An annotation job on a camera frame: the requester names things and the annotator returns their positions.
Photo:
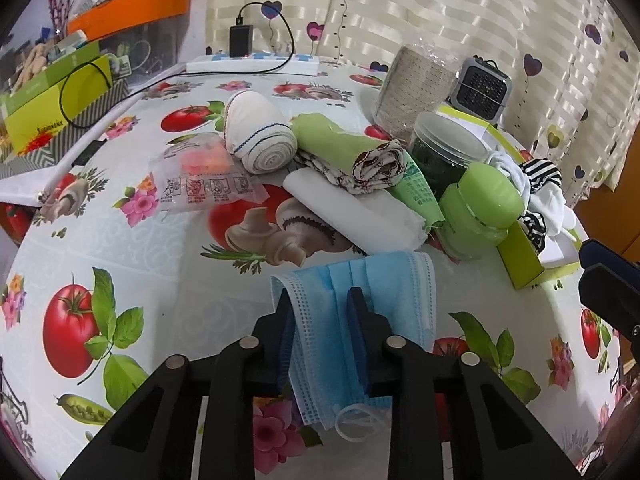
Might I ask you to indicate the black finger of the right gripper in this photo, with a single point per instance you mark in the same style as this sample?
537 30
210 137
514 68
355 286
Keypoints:
609 287

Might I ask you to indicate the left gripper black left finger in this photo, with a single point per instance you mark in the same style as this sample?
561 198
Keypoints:
194 419

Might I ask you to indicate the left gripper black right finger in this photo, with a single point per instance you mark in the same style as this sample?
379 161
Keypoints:
451 416

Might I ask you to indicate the black white striped cloth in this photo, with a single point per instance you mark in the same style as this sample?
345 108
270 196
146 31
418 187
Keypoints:
544 210

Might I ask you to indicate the blue surgical face mask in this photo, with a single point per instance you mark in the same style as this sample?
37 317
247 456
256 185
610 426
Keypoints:
328 364

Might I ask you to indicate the white towel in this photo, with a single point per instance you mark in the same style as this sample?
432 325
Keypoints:
374 222

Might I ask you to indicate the clear packet orange earplugs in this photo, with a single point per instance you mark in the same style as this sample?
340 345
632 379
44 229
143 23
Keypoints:
199 173

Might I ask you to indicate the green floral cloth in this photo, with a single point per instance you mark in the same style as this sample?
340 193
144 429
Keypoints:
355 162

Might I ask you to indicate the white bandage cloth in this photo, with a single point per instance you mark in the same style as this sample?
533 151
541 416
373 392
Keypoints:
257 133

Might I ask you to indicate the lime green shallow box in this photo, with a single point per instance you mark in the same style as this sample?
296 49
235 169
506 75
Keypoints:
524 266

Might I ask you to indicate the green lid plastic jar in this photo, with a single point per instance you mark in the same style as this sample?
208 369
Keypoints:
478 210

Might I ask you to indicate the fruit pattern tablecloth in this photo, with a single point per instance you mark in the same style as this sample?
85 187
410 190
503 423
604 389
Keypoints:
97 299

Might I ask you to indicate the clear jar dark contents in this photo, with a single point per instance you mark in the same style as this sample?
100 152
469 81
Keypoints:
443 150

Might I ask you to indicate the small grey space heater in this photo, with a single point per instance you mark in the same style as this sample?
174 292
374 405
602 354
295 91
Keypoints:
481 90

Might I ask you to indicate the cream heart pattern curtain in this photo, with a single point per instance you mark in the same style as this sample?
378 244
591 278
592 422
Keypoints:
573 64

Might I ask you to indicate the tall clear plastic bottle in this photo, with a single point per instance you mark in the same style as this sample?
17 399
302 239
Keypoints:
419 80

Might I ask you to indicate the zigzag pattern tray box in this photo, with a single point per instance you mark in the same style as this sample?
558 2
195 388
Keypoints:
54 150

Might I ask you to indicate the yellow green cardboard box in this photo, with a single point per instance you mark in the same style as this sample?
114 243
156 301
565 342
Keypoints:
38 121

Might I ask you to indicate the white power strip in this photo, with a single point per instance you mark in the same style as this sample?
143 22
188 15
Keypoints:
255 64

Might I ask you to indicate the green flat box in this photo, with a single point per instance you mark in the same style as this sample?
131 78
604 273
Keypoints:
49 76

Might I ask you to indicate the orange lid storage bin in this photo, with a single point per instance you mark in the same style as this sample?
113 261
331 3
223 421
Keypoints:
139 36

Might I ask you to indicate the black power adapter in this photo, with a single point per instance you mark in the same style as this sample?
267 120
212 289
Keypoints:
240 39

